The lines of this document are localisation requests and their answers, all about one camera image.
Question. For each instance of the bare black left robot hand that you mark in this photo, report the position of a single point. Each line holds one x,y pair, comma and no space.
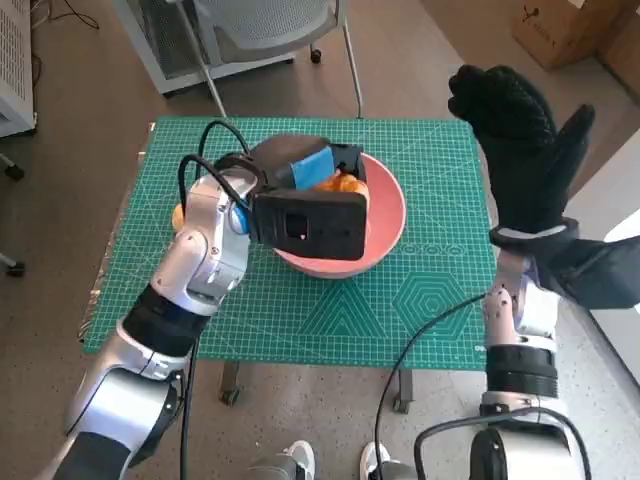
280,160

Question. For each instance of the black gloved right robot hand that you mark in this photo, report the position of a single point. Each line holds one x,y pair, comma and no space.
525,165

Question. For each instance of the round toy bread bun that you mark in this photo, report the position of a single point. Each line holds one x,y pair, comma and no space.
177,217

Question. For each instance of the pink bowl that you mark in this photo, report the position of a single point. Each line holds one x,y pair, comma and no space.
385,215

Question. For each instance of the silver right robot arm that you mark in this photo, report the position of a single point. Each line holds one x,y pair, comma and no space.
520,380

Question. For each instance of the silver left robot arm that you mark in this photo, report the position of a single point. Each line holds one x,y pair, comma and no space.
200,260

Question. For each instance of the white desk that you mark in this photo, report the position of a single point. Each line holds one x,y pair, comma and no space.
615,220

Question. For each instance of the grey mesh chair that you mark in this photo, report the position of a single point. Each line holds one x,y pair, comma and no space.
280,25

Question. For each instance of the plain cardboard box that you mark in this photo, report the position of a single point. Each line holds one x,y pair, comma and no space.
625,70

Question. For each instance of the printed cardboard box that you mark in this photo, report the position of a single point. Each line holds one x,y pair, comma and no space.
565,30

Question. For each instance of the green cutting mat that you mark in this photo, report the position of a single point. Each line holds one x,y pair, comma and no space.
310,320

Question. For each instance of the table leg with caster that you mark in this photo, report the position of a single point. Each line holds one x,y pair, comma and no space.
229,385
403,392

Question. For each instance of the black office chair base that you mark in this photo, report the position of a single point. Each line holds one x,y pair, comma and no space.
14,171

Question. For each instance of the white perforated appliance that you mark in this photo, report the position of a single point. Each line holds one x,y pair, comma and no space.
15,60

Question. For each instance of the person's left shoe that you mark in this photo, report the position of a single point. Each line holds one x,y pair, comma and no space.
300,457

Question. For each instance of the person's shoe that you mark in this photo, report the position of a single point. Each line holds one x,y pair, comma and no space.
300,457
372,460

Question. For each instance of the person's right shoe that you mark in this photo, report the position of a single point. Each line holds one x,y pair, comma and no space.
372,460

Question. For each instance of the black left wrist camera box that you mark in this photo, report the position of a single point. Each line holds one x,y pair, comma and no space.
310,225

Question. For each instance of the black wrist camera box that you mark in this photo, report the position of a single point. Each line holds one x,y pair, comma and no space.
310,225
600,275

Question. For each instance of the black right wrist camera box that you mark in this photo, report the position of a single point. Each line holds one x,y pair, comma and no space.
600,275

